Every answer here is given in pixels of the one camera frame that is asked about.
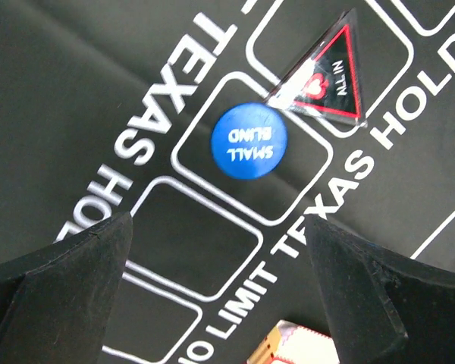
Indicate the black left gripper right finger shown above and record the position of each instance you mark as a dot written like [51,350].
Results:
[381,307]

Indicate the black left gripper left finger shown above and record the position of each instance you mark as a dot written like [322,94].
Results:
[55,303]

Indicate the blue small blind button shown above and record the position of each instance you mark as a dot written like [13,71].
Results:
[249,141]

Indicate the black triangular all-in marker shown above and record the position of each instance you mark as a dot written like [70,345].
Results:
[325,81]

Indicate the black texas holdem poker mat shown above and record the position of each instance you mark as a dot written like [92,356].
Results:
[108,106]

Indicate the red playing card deck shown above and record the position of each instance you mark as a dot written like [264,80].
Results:
[290,343]

